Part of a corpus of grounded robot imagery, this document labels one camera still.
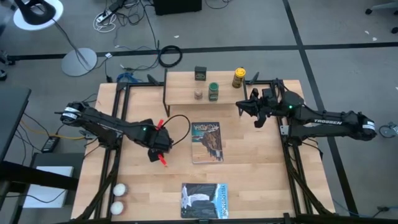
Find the black power adapter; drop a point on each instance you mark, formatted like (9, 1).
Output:
(117, 4)
(50, 144)

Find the Yellowstone picture book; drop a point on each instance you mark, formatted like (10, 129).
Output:
(203, 200)

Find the yellow-lid onion spice jar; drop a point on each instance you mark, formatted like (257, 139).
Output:
(238, 77)

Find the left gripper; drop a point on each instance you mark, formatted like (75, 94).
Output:
(161, 140)

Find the black desk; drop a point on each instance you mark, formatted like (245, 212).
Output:
(12, 109)

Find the grey cabinet white panel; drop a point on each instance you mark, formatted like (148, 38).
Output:
(46, 197)

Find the black box on floor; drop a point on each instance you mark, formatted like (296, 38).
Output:
(177, 6)

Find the white floor lamp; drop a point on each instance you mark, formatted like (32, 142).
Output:
(79, 62)

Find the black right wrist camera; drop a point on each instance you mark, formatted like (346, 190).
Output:
(260, 122)

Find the Acadia picture book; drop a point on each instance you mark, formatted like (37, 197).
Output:
(206, 143)

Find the black metal table frame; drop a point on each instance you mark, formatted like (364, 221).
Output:
(122, 86)

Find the green-lid oregano glass jar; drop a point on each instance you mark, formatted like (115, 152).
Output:
(213, 91)

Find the black clamp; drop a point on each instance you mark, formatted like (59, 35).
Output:
(154, 80)
(253, 79)

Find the wooden shelf black metal legs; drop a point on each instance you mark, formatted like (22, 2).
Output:
(180, 90)

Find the white round ball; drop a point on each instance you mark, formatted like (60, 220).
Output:
(119, 189)
(117, 208)

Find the dark green black pepper tin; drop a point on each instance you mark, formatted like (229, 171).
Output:
(200, 73)

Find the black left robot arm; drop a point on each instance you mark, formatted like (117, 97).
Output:
(102, 123)

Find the black wheeled stand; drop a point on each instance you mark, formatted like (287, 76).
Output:
(4, 59)

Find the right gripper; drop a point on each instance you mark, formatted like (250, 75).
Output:
(270, 102)

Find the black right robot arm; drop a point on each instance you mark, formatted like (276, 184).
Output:
(326, 123)

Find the grey caster wheel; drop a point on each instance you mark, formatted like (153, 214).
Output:
(387, 130)

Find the small glass saffron jar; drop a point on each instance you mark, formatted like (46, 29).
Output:
(198, 94)

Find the office chair wheeled base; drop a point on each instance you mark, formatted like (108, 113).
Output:
(368, 11)

